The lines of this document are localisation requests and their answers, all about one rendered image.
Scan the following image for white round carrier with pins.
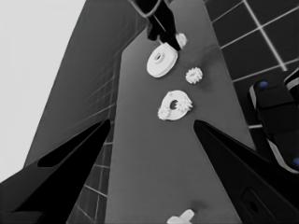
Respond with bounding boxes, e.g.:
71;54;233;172
160;90;193;121

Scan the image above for small white T-shaped piece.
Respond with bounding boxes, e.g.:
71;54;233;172
166;208;195;224

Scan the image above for dark robot torso block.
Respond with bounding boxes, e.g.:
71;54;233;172
248;66;299;175

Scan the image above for large thick white disc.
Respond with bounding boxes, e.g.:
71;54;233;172
146;42;179;78

